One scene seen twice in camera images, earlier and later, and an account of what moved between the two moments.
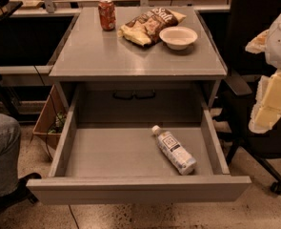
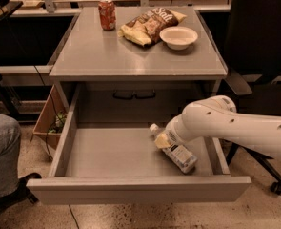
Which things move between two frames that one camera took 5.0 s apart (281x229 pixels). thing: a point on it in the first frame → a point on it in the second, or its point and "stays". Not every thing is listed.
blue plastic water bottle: x=180 y=158 stays
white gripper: x=280 y=43 → x=172 y=136
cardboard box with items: x=52 y=119 stays
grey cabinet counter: x=95 y=71 stays
